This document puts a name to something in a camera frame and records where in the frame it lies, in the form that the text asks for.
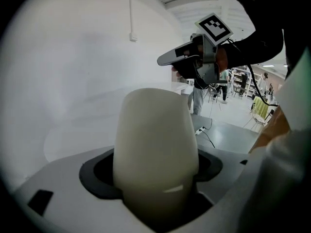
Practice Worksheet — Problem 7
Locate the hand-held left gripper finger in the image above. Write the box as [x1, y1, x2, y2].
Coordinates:
[113, 88, 200, 229]

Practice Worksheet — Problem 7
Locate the white shelving unit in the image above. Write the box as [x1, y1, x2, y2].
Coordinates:
[230, 66, 255, 99]

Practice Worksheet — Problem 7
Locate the yellow-green wire chair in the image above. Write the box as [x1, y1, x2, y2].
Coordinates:
[249, 96, 271, 132]

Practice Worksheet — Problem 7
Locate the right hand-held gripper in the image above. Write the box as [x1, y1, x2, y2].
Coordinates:
[157, 13, 234, 84]

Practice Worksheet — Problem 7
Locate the person's black top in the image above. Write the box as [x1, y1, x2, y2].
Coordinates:
[225, 0, 311, 79]

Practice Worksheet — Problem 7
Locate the white table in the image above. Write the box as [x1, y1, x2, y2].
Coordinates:
[171, 81, 195, 96]

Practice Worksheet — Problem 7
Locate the person's right forearm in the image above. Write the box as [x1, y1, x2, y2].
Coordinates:
[215, 27, 285, 74]

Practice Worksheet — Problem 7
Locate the person's right hand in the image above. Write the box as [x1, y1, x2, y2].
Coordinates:
[171, 59, 199, 80]

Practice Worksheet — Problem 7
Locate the person's left forearm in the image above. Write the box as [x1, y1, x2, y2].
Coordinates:
[249, 105, 292, 154]

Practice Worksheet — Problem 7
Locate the black power strip cable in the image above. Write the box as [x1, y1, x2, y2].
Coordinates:
[202, 118, 216, 149]

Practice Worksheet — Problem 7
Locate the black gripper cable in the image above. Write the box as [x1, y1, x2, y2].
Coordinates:
[227, 39, 279, 108]

